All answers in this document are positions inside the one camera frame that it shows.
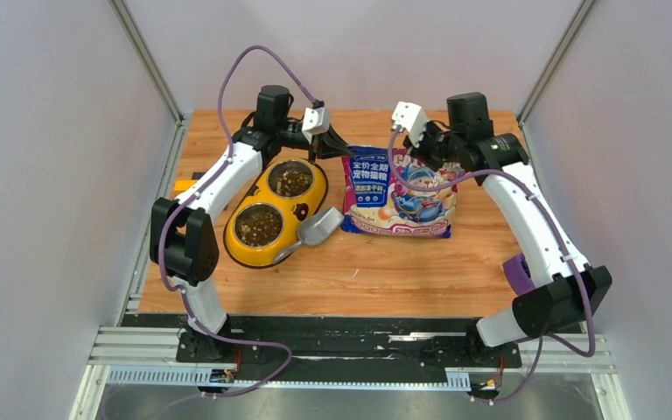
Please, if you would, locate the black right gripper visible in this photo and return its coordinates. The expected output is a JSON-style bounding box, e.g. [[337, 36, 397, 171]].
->
[[406, 117, 466, 172]]

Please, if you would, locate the colourful pet food bag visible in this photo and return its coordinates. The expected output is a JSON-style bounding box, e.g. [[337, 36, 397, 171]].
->
[[341, 146, 465, 238]]

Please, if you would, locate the silver metal scoop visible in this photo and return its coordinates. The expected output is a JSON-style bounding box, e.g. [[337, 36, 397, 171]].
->
[[273, 206, 344, 264]]

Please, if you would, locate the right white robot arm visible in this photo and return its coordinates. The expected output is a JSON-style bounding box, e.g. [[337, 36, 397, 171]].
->
[[392, 92, 613, 366]]

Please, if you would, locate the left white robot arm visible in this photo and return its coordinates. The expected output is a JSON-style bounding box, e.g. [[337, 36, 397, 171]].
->
[[150, 85, 351, 361]]

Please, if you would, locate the yellow double pet bowl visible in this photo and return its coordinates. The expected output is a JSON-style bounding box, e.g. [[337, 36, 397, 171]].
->
[[223, 158, 328, 269]]

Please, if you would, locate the brown pet food kibble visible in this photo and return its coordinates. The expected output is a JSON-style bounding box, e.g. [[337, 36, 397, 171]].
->
[[233, 161, 314, 248]]

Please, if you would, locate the purple object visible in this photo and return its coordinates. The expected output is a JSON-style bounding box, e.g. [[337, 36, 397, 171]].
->
[[502, 254, 536, 296]]

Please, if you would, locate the yellow toy brick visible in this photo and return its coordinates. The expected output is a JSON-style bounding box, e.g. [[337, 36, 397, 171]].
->
[[172, 179, 196, 194]]

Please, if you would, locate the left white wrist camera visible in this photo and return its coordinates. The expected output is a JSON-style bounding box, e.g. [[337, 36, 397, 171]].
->
[[302, 102, 331, 126]]

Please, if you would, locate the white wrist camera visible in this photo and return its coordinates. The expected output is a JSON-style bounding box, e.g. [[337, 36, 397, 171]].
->
[[302, 102, 331, 126], [391, 101, 429, 148]]

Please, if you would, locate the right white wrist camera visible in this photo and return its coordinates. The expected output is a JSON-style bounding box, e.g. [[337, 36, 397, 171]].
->
[[391, 101, 429, 148]]

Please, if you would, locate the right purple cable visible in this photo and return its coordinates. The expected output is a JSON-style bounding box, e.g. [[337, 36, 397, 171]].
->
[[387, 124, 597, 406]]

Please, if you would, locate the purple cable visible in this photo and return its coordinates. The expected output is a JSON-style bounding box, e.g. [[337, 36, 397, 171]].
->
[[387, 124, 597, 406], [156, 45, 323, 401]]

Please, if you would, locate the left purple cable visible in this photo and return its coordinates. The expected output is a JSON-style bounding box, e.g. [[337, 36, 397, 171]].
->
[[156, 45, 323, 401]]

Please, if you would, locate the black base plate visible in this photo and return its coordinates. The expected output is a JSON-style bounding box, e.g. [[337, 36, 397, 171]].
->
[[121, 314, 523, 385]]

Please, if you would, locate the white slotted cable duct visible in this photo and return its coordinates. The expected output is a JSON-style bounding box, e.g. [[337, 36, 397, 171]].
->
[[105, 366, 472, 392]]

